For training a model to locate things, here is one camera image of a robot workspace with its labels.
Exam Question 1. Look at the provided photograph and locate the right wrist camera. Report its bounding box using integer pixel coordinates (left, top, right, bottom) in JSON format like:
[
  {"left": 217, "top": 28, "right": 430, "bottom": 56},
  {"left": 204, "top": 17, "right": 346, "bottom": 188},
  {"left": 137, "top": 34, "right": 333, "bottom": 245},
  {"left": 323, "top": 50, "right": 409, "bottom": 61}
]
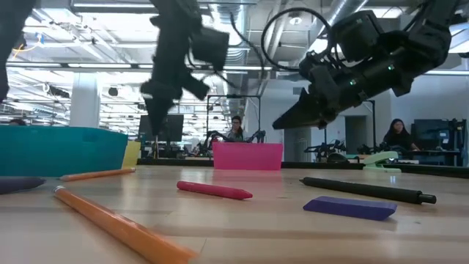
[{"left": 298, "top": 50, "right": 333, "bottom": 76}]

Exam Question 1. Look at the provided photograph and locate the long LED light bar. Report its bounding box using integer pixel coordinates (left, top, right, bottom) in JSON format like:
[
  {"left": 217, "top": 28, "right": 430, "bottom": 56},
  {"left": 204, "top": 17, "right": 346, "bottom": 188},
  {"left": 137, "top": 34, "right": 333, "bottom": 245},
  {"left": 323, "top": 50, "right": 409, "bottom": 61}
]
[{"left": 5, "top": 62, "right": 274, "bottom": 74}]

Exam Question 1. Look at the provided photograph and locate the black background monitor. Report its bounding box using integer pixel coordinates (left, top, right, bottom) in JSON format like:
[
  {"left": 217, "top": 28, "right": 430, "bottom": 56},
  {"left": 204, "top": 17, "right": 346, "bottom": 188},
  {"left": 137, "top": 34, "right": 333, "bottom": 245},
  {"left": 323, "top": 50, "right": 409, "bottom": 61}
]
[{"left": 138, "top": 114, "right": 185, "bottom": 143}]

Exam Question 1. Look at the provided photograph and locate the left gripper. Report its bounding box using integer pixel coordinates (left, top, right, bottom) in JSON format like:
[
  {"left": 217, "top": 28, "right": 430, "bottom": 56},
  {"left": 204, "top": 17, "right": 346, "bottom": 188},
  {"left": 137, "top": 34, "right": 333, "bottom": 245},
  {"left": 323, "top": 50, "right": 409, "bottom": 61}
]
[{"left": 141, "top": 36, "right": 193, "bottom": 135}]

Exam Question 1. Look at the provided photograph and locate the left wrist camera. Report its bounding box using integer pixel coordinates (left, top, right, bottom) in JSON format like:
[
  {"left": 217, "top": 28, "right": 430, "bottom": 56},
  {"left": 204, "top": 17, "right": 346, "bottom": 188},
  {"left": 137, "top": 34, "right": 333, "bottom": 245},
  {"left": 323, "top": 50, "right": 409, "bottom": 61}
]
[{"left": 182, "top": 74, "right": 211, "bottom": 101}]

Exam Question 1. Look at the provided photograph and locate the red crayon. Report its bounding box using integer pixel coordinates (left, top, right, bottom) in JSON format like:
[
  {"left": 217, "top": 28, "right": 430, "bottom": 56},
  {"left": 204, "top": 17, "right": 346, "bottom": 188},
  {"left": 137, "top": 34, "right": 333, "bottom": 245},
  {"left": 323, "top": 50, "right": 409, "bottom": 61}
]
[{"left": 177, "top": 180, "right": 254, "bottom": 201}]

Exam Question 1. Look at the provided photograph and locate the red plastic bin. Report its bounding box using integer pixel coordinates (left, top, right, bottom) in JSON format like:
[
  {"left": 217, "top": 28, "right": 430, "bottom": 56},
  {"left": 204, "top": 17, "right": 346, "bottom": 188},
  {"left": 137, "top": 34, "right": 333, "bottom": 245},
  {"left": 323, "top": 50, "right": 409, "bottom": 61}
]
[{"left": 212, "top": 142, "right": 284, "bottom": 172}]

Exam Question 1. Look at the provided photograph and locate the black background rig frame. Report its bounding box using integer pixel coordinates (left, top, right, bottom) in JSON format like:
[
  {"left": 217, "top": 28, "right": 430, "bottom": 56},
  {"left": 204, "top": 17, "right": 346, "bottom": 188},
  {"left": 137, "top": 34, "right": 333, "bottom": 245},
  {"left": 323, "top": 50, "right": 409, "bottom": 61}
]
[
  {"left": 361, "top": 98, "right": 377, "bottom": 155},
  {"left": 206, "top": 94, "right": 262, "bottom": 144}
]

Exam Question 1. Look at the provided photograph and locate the blue eraser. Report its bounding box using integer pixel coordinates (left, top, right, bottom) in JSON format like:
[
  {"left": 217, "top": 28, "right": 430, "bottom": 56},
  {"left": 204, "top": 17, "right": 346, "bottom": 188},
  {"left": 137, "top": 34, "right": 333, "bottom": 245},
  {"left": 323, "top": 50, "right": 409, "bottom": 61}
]
[{"left": 303, "top": 195, "right": 398, "bottom": 221}]

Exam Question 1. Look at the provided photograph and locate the silver ventilation duct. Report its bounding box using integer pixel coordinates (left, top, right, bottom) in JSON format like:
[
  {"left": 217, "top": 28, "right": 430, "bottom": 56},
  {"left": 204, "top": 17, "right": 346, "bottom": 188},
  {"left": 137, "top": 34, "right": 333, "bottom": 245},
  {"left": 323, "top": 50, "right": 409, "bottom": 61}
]
[{"left": 209, "top": 0, "right": 251, "bottom": 97}]

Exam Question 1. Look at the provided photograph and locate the teal plastic bin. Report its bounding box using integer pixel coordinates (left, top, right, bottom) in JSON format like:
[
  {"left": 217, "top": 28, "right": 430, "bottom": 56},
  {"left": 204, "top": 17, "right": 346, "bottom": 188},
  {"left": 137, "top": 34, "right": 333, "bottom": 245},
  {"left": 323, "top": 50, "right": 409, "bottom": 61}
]
[{"left": 0, "top": 125, "right": 129, "bottom": 177}]

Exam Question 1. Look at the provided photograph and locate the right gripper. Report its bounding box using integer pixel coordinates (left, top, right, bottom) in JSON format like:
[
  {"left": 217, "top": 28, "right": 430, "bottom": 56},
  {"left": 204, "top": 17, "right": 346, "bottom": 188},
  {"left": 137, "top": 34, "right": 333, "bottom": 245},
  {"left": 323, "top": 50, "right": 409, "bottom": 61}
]
[{"left": 272, "top": 59, "right": 414, "bottom": 131}]

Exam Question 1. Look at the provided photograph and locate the mint green stapler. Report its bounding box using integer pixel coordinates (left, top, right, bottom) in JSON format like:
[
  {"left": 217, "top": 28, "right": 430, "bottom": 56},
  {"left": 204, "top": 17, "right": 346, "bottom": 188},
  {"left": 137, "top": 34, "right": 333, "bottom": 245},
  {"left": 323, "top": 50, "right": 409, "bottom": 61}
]
[{"left": 361, "top": 150, "right": 403, "bottom": 174}]

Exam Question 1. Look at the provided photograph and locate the white building column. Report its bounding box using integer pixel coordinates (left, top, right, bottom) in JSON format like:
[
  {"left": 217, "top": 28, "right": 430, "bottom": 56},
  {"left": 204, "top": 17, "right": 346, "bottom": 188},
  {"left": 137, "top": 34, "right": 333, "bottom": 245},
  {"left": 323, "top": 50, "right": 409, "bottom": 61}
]
[{"left": 69, "top": 72, "right": 102, "bottom": 128}]

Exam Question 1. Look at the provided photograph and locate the black pen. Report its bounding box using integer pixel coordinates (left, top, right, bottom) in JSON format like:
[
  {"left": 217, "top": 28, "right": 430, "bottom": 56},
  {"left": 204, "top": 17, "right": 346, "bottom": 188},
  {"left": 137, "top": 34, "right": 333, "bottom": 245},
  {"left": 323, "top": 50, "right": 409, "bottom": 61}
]
[{"left": 299, "top": 176, "right": 437, "bottom": 205}]

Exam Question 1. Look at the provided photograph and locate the yellow plastic bin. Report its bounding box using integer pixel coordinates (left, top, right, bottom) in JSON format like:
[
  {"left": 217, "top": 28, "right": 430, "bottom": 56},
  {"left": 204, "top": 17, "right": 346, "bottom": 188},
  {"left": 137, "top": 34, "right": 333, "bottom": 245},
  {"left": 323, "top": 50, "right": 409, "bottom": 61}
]
[{"left": 122, "top": 140, "right": 142, "bottom": 169}]

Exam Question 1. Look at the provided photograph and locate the grey door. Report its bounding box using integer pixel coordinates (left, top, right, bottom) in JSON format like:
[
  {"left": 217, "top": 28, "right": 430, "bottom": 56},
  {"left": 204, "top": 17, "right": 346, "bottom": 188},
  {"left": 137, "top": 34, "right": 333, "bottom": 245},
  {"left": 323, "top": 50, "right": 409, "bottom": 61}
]
[{"left": 284, "top": 127, "right": 312, "bottom": 163}]

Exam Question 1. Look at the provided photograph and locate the black right camera cable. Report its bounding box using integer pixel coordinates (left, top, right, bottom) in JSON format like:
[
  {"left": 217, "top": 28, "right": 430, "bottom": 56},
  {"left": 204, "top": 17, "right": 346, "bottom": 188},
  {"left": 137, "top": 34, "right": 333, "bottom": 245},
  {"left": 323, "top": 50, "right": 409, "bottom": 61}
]
[{"left": 260, "top": 7, "right": 333, "bottom": 73}]

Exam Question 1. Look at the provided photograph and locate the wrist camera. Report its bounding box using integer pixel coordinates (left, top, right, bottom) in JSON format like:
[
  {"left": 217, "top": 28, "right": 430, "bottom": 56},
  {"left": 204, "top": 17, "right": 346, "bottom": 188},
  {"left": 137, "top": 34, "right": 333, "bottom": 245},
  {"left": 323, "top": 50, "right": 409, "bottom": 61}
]
[
  {"left": 298, "top": 50, "right": 333, "bottom": 76},
  {"left": 182, "top": 74, "right": 211, "bottom": 101}
]

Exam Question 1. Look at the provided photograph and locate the black left camera cable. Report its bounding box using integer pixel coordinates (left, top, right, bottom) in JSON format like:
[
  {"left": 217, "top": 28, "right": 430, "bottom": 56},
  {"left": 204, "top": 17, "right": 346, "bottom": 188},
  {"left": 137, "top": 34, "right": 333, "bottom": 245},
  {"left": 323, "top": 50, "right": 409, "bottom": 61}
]
[{"left": 214, "top": 12, "right": 267, "bottom": 89}]

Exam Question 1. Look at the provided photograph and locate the black equipment rack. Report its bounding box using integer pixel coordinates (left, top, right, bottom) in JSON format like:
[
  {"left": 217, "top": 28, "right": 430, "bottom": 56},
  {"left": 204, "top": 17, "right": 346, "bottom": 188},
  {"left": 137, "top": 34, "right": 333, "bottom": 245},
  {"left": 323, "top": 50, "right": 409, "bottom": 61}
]
[{"left": 409, "top": 117, "right": 468, "bottom": 166}]

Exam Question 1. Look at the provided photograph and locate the purple pen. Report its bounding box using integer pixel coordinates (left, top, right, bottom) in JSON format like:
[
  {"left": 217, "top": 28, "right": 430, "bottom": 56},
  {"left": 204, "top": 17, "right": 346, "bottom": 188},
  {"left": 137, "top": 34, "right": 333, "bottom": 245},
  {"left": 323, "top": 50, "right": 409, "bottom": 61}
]
[{"left": 0, "top": 176, "right": 47, "bottom": 195}]

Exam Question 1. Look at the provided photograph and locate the black camera cable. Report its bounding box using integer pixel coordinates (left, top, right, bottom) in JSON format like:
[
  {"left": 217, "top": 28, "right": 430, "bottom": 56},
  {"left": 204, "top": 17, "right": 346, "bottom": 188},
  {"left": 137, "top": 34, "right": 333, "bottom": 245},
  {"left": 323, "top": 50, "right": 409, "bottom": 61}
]
[
  {"left": 214, "top": 12, "right": 267, "bottom": 89},
  {"left": 260, "top": 7, "right": 333, "bottom": 73}
]

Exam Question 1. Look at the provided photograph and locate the orange pencil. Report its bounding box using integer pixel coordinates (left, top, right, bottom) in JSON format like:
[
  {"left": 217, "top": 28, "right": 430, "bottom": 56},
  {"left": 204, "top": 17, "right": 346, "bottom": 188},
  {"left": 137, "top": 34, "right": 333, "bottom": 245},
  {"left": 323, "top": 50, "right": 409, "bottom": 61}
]
[
  {"left": 59, "top": 167, "right": 137, "bottom": 183},
  {"left": 52, "top": 185, "right": 199, "bottom": 264}
]

